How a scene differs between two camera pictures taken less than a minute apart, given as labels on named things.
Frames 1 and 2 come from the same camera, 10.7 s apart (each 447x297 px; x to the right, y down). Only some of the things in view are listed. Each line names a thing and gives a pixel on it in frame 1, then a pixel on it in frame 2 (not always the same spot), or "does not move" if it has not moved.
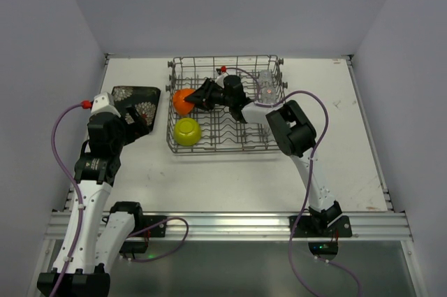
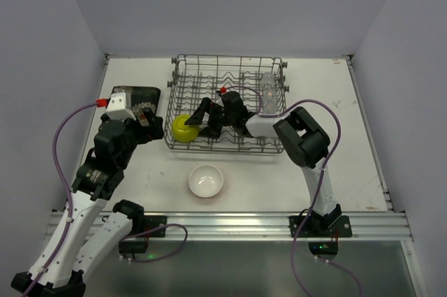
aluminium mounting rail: [366, 226] does not move
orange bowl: [181, 107] to [205, 180]
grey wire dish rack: [206, 97] does not move
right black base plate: [342, 228] does not move
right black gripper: [210, 94] to [214, 117]
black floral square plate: [144, 101] does not move
